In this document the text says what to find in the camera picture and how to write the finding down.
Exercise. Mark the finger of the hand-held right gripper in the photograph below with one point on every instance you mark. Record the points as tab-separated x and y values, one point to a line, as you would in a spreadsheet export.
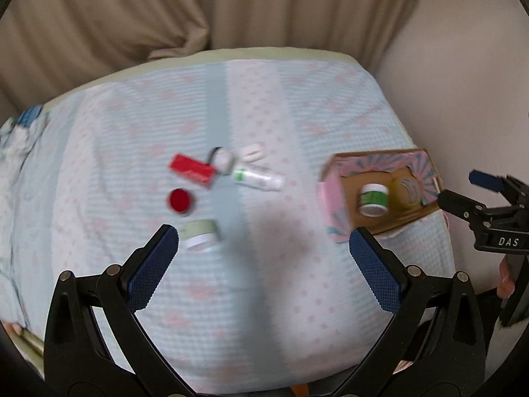
456	203
485	180

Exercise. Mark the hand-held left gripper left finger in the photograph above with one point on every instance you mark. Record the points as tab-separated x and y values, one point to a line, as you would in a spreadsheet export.
155	264

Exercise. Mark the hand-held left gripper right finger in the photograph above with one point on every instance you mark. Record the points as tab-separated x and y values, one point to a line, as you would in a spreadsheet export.
374	266

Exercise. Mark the pale green white jar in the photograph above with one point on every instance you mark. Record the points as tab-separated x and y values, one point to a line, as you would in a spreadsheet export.
199	235

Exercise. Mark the red lidded jar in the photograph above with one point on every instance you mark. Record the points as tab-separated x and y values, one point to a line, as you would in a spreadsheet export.
180	200

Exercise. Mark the pink patterned cardboard box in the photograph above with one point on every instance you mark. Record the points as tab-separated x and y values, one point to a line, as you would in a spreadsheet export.
334	202

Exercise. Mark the red rectangular box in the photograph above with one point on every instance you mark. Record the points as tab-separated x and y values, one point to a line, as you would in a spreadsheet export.
192	170

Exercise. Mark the white round container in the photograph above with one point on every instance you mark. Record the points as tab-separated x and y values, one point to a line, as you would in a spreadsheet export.
223	160

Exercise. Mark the white green tube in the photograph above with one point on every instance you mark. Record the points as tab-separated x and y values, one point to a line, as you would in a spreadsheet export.
258	178

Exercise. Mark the white oval case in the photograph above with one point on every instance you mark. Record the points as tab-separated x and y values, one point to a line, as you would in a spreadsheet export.
253	151

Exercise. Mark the person's right hand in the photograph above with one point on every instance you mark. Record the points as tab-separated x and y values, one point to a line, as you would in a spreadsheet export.
506	279

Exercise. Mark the yellow jar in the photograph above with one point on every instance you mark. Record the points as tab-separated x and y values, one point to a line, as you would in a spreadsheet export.
407	192

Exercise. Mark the green labelled white jar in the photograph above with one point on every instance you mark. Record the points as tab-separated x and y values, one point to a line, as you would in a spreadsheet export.
373	199

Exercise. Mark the orange object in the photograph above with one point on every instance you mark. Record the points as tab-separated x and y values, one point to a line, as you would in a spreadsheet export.
299	391

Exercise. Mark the light green bed sheet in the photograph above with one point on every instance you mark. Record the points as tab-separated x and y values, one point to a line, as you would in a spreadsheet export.
248	53

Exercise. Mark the beige curtain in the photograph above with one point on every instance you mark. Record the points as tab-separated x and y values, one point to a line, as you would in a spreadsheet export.
124	29

